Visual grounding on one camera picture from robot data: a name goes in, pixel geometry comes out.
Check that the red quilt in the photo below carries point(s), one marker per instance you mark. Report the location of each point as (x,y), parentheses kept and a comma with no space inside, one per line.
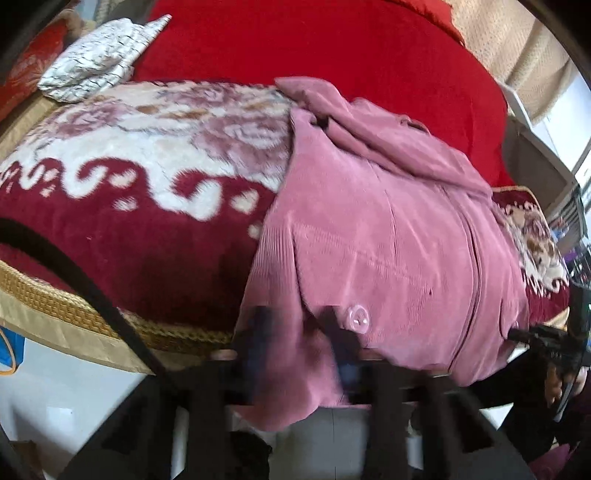
(381,51)

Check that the red gift box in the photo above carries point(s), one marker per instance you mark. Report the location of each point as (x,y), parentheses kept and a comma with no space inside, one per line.
(30,66)

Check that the pink corduroy jacket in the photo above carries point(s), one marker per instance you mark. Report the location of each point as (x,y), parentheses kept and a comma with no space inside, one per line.
(394,229)

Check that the white crackle-pattern cloth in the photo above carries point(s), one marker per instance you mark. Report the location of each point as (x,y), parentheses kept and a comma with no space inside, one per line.
(99,60)

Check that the beige dotted curtain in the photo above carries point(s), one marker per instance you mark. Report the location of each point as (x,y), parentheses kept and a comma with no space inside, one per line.
(517,50)

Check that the floral plush blanket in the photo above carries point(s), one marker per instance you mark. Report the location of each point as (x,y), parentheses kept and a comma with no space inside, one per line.
(159,191)

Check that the red pillow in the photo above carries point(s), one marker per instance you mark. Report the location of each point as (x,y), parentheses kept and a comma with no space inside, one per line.
(438,12)

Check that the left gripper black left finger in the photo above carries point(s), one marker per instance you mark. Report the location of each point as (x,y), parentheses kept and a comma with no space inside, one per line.
(213,449)

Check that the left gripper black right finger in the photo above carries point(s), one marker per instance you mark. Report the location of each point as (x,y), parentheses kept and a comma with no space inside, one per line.
(384,386)

